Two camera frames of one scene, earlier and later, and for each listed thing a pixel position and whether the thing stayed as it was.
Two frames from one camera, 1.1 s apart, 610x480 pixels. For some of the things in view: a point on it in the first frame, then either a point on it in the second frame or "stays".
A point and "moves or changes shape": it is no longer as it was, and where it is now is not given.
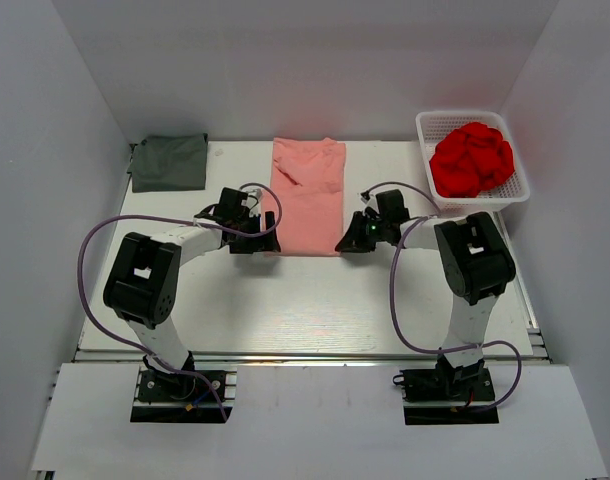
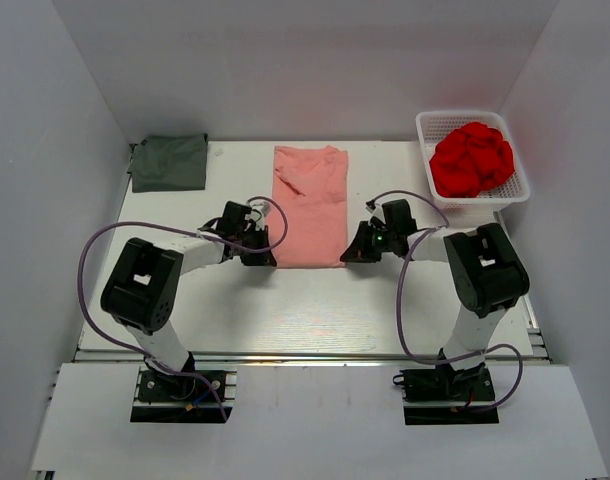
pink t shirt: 306,195 moves or changes shape
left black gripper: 266,243 to 260,259
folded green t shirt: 169,163 stays
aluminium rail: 309,356 stays
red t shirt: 471,161 stays
